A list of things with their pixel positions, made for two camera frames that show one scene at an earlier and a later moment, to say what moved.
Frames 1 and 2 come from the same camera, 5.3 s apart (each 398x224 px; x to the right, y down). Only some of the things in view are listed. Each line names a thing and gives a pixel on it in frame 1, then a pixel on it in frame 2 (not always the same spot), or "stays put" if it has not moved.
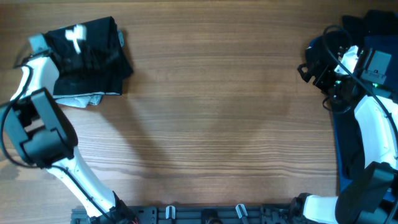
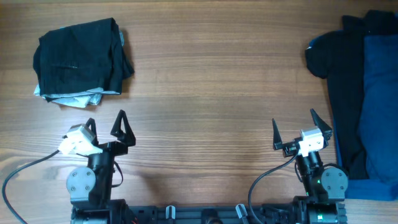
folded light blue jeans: (84, 100) stays put
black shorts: (91, 58) stays put
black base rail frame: (197, 214) stays put
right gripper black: (320, 81) → (290, 148)
